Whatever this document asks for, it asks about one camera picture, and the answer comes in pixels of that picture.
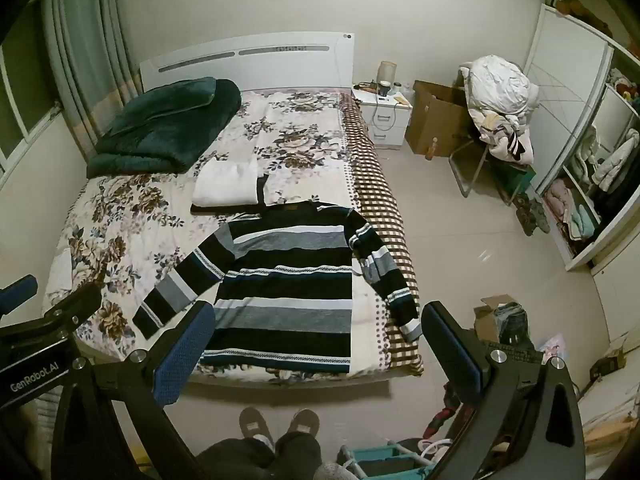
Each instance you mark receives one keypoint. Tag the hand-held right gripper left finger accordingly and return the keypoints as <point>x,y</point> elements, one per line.
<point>185,355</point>

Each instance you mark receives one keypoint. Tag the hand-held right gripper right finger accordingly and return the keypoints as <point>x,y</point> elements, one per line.
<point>450,347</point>

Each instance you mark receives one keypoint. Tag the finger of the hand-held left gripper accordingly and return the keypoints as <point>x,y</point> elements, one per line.
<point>17,291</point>
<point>77,310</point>

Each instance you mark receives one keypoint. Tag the striped knit sweater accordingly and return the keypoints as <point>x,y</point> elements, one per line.
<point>290,290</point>

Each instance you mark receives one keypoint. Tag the pile of clothes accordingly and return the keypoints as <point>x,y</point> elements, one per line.
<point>505,137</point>

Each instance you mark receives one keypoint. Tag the small open cardboard box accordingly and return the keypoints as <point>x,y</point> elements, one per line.
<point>485,317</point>

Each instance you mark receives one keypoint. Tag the red and black cloth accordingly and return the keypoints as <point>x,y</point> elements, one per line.
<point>445,410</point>

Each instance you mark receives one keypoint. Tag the black keyboard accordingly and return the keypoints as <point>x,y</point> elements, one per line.
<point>515,352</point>

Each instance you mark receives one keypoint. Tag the dark bag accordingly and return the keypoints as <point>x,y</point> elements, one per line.
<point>511,322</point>

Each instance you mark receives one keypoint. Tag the person's left shoe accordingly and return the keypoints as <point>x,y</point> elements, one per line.
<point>256,427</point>

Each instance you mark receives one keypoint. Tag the person's shoe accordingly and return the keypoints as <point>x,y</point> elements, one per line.
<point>256,427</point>
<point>304,422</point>

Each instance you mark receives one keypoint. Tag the person's left leg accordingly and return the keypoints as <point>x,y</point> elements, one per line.
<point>235,460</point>

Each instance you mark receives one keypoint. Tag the person's leg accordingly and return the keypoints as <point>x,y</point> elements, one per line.
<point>297,455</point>
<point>235,460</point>

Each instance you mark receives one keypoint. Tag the teal storage rack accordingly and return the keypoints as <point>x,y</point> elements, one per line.
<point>385,460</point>

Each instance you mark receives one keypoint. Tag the person's right shoe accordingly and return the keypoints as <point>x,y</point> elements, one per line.
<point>304,422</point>

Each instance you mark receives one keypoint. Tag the person's right leg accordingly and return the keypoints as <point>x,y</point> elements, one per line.
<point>297,455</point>

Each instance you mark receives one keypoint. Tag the green slippers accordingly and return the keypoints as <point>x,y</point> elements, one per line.
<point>532,215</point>

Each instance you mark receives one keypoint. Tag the brown checked bed sheet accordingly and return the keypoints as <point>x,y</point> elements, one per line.
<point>380,195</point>

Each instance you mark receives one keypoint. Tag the folded white garment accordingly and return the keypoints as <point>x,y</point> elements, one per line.
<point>225,182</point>

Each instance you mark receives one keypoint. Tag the metal folding chair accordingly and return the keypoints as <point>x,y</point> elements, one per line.
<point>470,160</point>

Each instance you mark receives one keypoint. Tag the window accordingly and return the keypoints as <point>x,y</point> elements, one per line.
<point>20,100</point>

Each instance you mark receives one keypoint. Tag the dark green folded blanket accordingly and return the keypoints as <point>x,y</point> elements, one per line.
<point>165,125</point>

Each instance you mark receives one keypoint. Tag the large cardboard box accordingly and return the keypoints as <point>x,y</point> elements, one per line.
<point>435,120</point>

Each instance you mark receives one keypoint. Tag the white nightstand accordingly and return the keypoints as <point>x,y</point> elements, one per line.
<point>387,120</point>

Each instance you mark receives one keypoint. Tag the pale green curtain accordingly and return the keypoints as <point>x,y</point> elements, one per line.
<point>85,50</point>

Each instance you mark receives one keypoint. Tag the white bundled duvet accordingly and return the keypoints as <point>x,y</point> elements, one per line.
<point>500,85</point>

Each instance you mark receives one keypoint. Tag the white wardrobe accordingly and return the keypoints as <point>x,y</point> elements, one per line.
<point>570,85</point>

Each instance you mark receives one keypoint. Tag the white air conditioner unit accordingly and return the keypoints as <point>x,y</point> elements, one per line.
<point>240,57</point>

